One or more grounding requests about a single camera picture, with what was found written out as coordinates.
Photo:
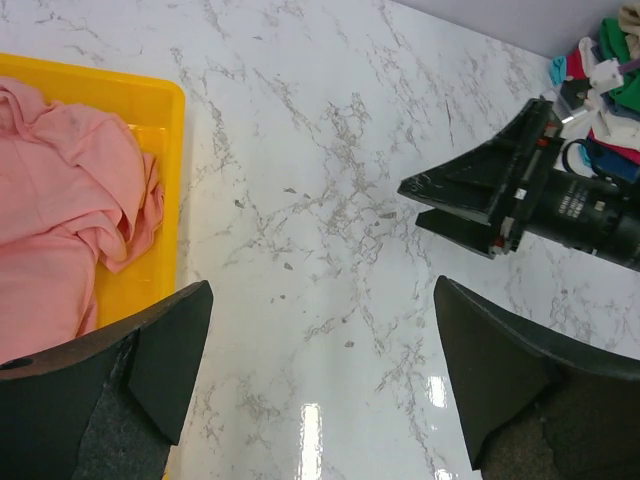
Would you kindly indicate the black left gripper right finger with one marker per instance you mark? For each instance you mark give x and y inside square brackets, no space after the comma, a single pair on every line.
[534,403]

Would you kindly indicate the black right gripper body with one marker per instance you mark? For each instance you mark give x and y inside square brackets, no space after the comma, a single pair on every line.
[597,213]

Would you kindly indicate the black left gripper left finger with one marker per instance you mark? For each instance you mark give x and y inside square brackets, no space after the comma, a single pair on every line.
[109,404]

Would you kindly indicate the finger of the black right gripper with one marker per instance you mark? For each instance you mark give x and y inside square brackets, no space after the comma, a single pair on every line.
[469,186]
[470,235]

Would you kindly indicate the pink t shirt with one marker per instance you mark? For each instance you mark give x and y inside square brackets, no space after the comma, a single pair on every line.
[76,192]

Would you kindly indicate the white folded t shirt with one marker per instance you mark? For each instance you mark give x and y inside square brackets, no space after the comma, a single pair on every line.
[613,124]

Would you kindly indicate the cyan folded t shirt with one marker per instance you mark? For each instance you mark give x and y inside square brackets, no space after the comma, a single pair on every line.
[558,70]

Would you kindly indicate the green folded t shirt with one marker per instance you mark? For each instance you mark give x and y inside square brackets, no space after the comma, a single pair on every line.
[613,46]

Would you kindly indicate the beige folded t shirt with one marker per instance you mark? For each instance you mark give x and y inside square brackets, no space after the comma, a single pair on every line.
[629,18]

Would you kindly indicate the yellow plastic tray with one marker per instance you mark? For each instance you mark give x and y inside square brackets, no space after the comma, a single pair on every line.
[154,109]

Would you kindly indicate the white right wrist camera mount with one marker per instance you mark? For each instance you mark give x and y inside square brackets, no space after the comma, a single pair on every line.
[606,76]

